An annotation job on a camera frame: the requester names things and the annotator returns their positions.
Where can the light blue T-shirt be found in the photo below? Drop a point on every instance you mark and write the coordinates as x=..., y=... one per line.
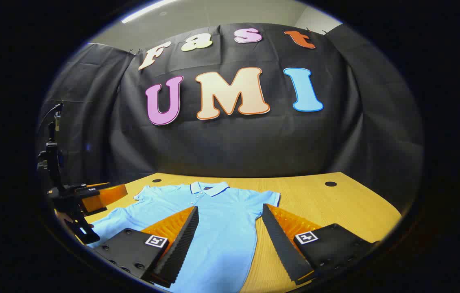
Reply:
x=221, y=228

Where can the black backdrop cloth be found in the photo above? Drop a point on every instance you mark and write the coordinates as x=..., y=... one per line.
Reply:
x=234, y=142

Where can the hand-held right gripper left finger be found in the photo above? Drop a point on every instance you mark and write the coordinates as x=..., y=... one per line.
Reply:
x=183, y=240

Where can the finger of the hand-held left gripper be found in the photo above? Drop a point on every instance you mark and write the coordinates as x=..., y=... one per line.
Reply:
x=107, y=195

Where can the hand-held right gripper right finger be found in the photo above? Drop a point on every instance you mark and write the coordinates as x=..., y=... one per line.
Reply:
x=280, y=248

